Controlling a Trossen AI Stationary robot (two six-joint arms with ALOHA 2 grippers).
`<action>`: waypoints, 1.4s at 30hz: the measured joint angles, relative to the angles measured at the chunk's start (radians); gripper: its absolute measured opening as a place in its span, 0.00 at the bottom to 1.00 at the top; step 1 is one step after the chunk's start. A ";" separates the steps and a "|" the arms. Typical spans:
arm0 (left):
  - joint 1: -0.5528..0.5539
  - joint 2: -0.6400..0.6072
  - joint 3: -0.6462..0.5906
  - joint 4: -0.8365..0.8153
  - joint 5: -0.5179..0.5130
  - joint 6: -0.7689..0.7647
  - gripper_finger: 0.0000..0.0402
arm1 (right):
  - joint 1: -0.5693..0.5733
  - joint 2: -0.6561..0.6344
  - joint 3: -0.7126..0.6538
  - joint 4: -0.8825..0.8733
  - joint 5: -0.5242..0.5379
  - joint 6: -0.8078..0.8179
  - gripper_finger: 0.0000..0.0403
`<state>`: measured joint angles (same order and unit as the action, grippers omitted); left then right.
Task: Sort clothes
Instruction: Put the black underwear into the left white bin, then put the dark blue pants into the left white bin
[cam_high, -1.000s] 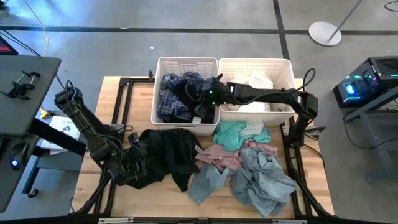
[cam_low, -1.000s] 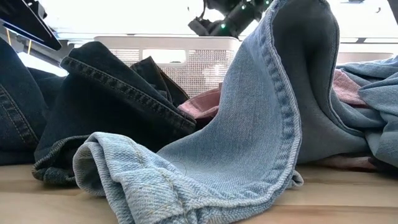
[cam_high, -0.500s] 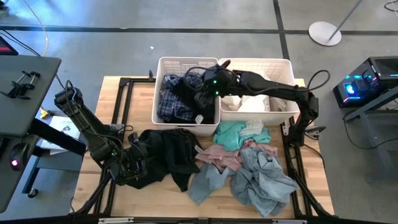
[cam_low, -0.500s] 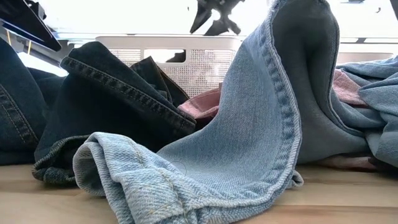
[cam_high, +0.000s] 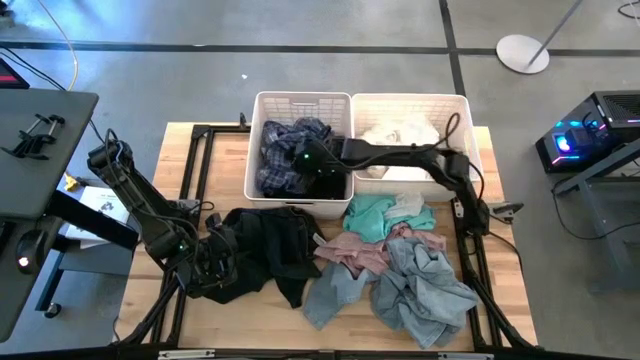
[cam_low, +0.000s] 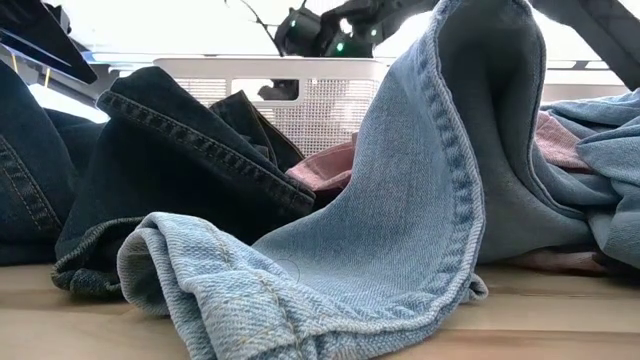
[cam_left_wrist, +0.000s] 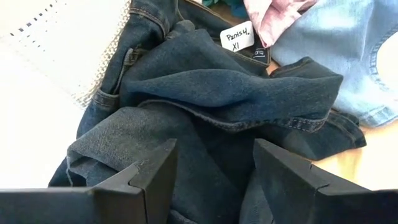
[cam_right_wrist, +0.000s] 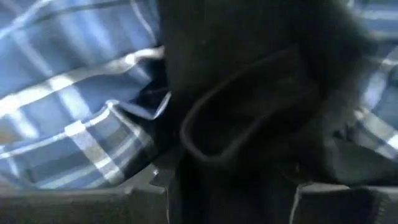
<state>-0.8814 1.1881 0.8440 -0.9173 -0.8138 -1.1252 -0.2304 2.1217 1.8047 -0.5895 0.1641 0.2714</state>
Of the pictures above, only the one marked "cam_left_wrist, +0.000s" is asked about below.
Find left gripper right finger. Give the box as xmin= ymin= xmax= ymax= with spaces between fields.
xmin=253 ymin=138 xmax=398 ymax=224

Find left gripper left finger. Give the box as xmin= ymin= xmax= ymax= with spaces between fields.
xmin=0 ymin=138 xmax=178 ymax=224

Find dark blue jeans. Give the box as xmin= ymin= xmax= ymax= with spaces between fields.
xmin=48 ymin=0 xmax=368 ymax=224

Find light blue jeans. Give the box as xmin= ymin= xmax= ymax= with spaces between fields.
xmin=270 ymin=0 xmax=398 ymax=128

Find pink tie-dye garment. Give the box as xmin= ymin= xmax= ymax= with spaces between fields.
xmin=243 ymin=0 xmax=318 ymax=48

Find teal garment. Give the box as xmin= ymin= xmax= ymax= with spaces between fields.
xmin=201 ymin=0 xmax=231 ymax=9

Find white plastic laundry basket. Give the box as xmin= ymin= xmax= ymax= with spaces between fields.
xmin=0 ymin=0 xmax=133 ymax=190

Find white handwritten paper label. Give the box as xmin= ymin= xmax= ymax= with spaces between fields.
xmin=220 ymin=21 xmax=255 ymax=52

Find bright blue garment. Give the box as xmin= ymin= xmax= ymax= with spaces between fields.
xmin=229 ymin=0 xmax=249 ymax=18

